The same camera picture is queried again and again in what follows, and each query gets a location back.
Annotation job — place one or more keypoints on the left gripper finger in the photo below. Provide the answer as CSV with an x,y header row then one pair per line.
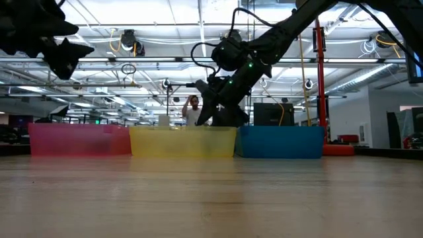
x,y
56,23
66,56

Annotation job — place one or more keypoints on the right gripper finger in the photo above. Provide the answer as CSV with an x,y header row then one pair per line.
x,y
206,99

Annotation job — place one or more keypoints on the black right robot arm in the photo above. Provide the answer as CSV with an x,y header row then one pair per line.
x,y
297,20

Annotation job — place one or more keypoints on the person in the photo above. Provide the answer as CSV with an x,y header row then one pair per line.
x,y
193,115

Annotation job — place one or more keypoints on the large black crate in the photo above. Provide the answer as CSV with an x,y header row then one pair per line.
x,y
272,114

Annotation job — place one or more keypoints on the yellow plastic bin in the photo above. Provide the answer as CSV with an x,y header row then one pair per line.
x,y
185,142

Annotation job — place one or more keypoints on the blue plastic bin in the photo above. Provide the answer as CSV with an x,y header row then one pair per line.
x,y
281,142

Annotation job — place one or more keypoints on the pink plastic bin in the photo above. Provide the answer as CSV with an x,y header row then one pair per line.
x,y
76,140

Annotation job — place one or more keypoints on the red box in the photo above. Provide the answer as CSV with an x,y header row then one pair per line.
x,y
347,138

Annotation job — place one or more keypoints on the computer monitor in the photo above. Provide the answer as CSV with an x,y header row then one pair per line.
x,y
414,69

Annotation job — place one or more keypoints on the black background rig frame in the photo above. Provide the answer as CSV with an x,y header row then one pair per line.
x,y
178,85

